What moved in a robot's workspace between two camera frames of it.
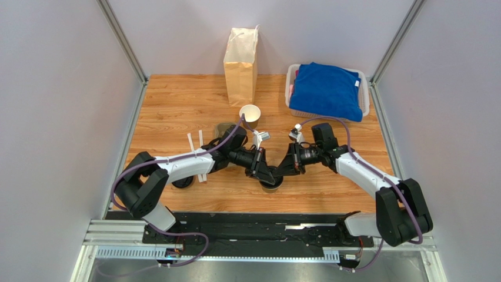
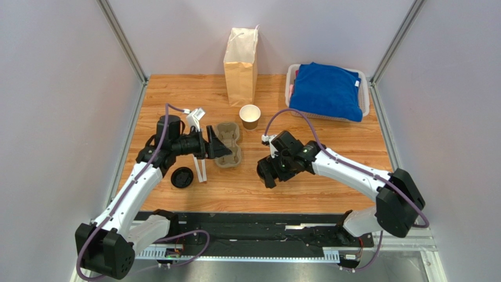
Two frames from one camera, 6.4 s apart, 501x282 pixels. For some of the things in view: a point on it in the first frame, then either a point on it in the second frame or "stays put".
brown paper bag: x=241 y=65 stays put
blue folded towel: x=327 y=90 stays put
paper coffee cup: x=252 y=114 stays put
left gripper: x=259 y=167 to x=213 y=148
